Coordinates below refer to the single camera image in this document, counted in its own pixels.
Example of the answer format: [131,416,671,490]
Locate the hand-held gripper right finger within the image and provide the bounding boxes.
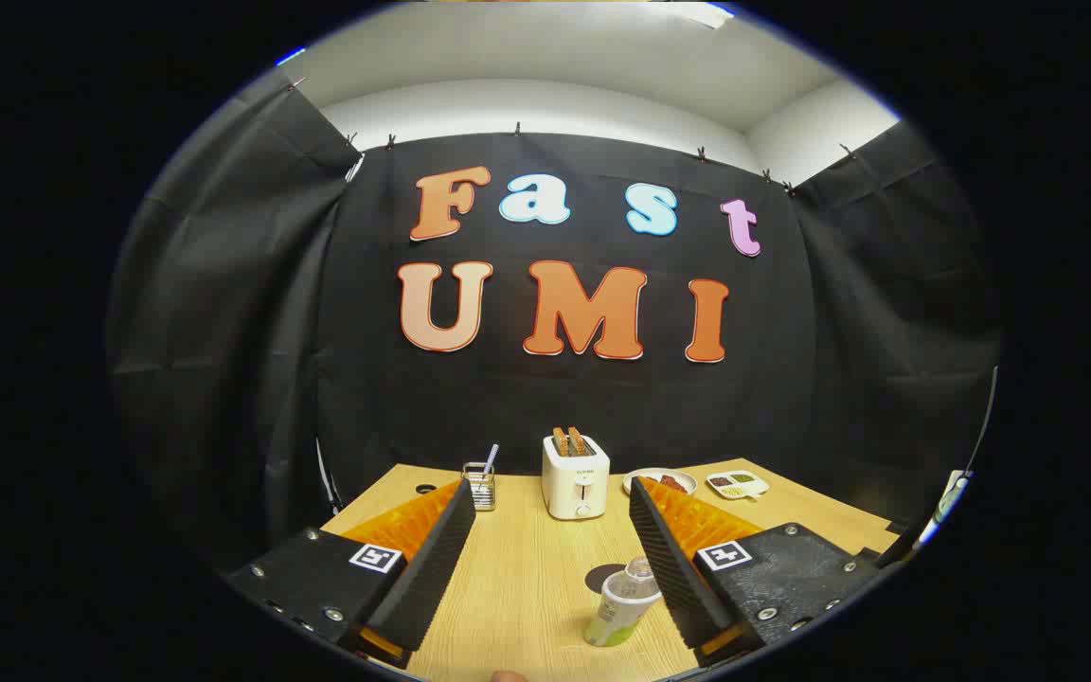
[628,476,883,669]

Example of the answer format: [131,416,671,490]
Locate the clear juice bottle white label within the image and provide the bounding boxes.
[583,557,665,649]

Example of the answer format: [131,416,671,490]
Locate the wire mesh holder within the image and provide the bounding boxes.
[462,461,497,512]

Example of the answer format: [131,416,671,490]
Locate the wooden table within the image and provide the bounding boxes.
[318,458,902,682]

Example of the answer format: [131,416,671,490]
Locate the black backdrop cloth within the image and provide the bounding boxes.
[108,71,1001,579]

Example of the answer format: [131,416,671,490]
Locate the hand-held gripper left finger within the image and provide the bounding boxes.
[224,478,477,670]

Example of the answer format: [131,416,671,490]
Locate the white green object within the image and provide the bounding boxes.
[920,469,973,550]

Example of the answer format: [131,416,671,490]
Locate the dark brown round coaster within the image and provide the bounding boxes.
[585,564,632,598]

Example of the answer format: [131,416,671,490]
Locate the white cable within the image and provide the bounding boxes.
[314,436,343,517]

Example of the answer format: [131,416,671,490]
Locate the white divided dish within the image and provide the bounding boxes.
[706,471,771,501]

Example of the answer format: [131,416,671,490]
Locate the white toaster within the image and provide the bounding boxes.
[542,434,611,521]

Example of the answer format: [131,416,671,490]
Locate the white round plate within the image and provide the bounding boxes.
[622,467,698,498]

